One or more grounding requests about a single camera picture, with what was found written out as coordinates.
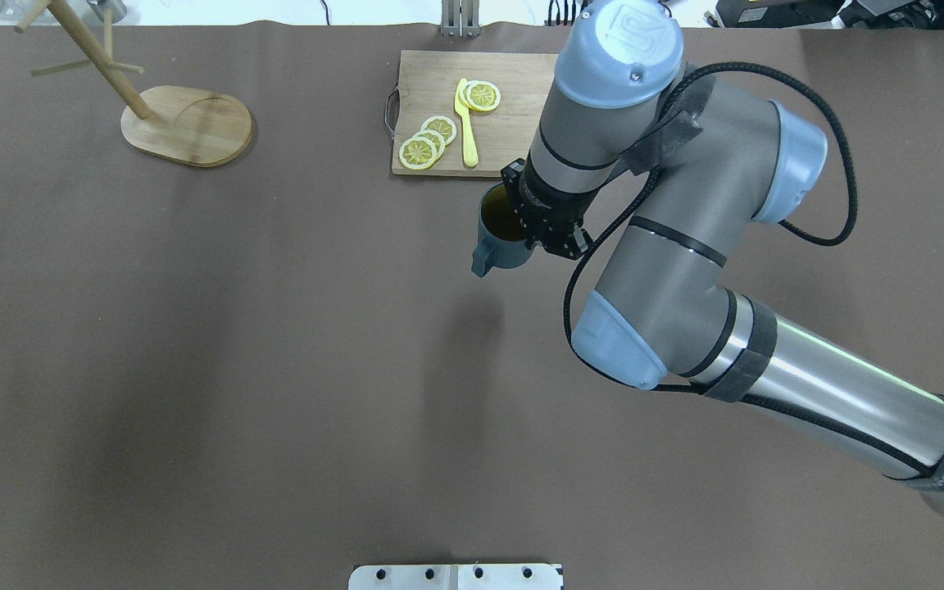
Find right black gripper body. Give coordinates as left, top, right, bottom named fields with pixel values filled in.
left=501, top=160, right=593, bottom=259

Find dark teal mug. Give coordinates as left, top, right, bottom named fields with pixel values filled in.
left=471, top=184, right=533, bottom=279

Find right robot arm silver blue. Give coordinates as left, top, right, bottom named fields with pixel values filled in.
left=502, top=1, right=944, bottom=516

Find wooden cup storage rack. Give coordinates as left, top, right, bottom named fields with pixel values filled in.
left=12, top=1, right=254, bottom=168

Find small steel cup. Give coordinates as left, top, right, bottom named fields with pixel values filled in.
left=87, top=0, right=128, bottom=24

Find lemon slice middle of row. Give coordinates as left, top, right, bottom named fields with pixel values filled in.
left=415, top=129, right=448, bottom=158

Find lemon slice by knife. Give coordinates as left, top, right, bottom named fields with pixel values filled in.
left=461, top=79, right=502, bottom=112

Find wooden cutting board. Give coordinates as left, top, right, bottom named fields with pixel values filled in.
left=391, top=49, right=557, bottom=178

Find yellow plastic knife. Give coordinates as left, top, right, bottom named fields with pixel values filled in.
left=453, top=78, right=479, bottom=168

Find lemon slice end of row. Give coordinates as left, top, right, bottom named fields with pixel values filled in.
left=397, top=137, right=438, bottom=171

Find aluminium frame post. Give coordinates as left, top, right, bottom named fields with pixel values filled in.
left=441, top=0, right=482, bottom=39

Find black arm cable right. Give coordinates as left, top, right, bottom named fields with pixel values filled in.
left=562, top=61, right=944, bottom=554

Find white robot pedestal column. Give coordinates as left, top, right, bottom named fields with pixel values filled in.
left=347, top=563, right=565, bottom=589

